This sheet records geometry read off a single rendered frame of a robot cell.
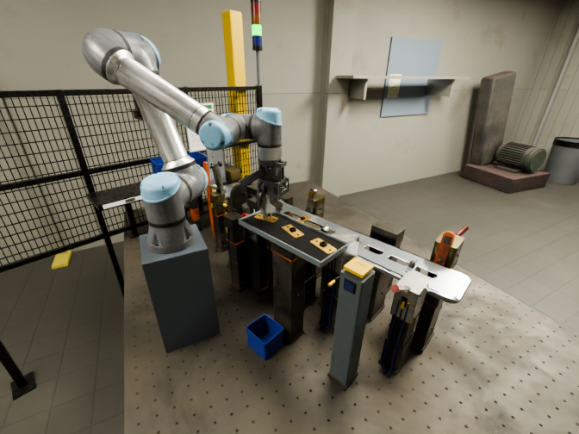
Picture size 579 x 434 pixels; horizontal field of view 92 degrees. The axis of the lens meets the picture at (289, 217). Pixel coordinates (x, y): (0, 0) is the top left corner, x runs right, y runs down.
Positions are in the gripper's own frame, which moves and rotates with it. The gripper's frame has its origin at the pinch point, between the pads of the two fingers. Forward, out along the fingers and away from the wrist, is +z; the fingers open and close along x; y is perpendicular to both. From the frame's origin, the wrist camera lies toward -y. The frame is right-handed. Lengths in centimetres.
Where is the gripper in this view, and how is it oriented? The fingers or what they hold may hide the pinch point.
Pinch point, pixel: (266, 213)
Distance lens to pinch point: 100.1
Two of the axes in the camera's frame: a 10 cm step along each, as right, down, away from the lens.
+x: 4.8, -3.9, 7.9
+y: 8.8, 2.2, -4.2
